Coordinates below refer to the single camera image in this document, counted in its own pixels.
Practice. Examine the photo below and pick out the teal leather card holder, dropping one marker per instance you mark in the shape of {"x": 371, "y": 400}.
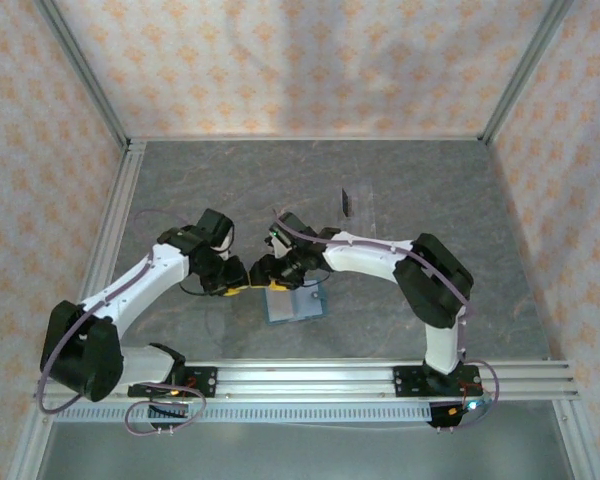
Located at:
{"x": 305, "y": 310}

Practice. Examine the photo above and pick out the dark credit card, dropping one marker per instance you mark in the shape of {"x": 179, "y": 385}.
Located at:
{"x": 348, "y": 202}

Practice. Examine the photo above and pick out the clear acrylic card stand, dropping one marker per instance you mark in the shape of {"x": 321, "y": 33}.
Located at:
{"x": 365, "y": 210}

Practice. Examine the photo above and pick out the grey metal panel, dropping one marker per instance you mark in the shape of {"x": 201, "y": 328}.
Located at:
{"x": 305, "y": 455}

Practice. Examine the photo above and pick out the black controller module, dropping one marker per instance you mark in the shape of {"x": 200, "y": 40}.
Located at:
{"x": 445, "y": 420}

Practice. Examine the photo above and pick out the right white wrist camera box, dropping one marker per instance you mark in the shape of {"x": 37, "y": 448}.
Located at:
{"x": 279, "y": 250}

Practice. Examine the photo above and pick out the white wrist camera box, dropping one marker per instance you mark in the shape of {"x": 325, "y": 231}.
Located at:
{"x": 223, "y": 250}
{"x": 279, "y": 250}

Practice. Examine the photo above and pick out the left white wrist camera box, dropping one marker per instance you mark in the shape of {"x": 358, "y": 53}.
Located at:
{"x": 223, "y": 250}

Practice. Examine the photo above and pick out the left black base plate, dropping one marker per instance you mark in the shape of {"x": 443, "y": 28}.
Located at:
{"x": 205, "y": 382}

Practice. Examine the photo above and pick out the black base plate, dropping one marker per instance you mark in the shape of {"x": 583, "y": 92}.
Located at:
{"x": 407, "y": 382}
{"x": 205, "y": 382}

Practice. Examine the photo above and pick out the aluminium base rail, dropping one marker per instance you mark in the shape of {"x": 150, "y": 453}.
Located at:
{"x": 305, "y": 380}

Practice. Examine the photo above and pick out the aluminium side rail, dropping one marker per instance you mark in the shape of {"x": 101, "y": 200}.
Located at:
{"x": 122, "y": 200}

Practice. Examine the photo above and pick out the thin aluminium table-edge rail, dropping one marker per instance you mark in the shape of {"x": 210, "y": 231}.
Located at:
{"x": 305, "y": 138}

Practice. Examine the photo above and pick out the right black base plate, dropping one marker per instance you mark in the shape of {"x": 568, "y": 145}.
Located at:
{"x": 407, "y": 382}

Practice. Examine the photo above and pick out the aluminium frame post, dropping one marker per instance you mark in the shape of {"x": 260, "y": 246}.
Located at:
{"x": 525, "y": 65}
{"x": 80, "y": 65}

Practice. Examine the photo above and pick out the short aluminium frame leg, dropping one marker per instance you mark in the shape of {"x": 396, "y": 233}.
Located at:
{"x": 575, "y": 440}
{"x": 30, "y": 445}

